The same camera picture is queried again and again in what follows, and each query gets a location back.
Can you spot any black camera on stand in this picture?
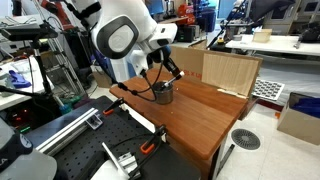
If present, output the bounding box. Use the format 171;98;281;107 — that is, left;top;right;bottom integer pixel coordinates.
0;22;59;43

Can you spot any aluminium bracket with bar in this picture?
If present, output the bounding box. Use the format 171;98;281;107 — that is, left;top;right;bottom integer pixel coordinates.
101;142;142;180

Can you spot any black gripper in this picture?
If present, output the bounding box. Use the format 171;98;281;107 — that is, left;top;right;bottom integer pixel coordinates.
147;44;183;80

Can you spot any metal step ladder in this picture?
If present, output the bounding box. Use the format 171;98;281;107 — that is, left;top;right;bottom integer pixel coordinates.
42;33;88;101

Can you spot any purple bag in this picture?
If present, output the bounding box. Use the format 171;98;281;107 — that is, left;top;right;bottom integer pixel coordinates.
91;49;110;70

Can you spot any stainless steel pot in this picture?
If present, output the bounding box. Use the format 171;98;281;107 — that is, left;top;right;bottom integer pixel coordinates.
151;80;175;106

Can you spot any black camera stand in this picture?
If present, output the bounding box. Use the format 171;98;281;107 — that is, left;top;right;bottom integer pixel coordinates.
0;39;65;108

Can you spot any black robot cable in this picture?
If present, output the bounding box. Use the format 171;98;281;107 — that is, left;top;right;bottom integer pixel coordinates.
116;49;165;103

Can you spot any blue cloth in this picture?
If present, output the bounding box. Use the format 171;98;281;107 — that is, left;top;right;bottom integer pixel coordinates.
291;97;320;118

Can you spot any round floor drain grate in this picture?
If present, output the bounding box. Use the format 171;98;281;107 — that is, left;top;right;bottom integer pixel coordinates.
231;128;262;151

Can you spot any small wooden box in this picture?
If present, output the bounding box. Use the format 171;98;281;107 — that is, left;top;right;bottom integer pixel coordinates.
252;28;273;44

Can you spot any dotted calibration board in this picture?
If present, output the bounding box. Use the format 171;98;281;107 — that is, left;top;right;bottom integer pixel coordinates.
252;78;286;102

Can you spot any black perforated breadboard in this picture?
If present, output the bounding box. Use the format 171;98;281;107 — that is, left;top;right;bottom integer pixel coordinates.
53;95;202;180

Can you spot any small cardboard box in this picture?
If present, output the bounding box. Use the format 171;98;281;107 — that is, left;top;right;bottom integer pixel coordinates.
90;64;113;89

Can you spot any white background table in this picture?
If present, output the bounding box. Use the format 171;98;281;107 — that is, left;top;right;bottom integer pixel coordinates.
225;34;320;57

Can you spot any black clamp orange grip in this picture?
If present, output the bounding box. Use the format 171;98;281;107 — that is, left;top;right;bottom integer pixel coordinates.
139;124;167;155
102;97;127;117

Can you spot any blue glove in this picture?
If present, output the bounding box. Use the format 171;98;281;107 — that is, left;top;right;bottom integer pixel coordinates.
8;69;33;89

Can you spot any computer monitor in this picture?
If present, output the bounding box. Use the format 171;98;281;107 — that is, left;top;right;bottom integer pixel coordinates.
146;0;165;16

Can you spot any long aluminium extrusion rail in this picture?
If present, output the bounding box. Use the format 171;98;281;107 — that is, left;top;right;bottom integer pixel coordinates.
35;107;100;157

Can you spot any small aluminium corner bracket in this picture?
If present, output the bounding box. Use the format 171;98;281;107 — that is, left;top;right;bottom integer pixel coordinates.
85;113;104;131

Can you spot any grey table leg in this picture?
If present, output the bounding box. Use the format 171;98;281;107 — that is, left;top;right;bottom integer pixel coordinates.
216;143;236;178

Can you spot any open cardboard box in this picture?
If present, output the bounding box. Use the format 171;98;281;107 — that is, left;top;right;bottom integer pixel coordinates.
276;91;320;146

